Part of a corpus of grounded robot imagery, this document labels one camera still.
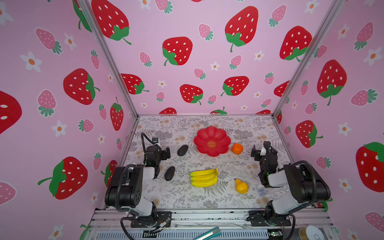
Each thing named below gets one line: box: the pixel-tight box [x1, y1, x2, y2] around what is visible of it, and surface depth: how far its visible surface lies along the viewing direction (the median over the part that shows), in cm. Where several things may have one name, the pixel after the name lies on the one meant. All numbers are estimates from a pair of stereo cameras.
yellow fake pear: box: [233, 178, 249, 194], surface depth 82 cm
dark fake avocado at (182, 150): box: [177, 144, 189, 156], surface depth 100 cm
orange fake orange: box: [232, 143, 244, 155], surface depth 98 cm
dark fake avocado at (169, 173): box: [164, 166, 175, 181], surface depth 89 cm
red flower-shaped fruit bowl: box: [193, 126, 231, 157], surface depth 106 cm
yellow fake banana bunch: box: [190, 168, 219, 188], surface depth 87 cm
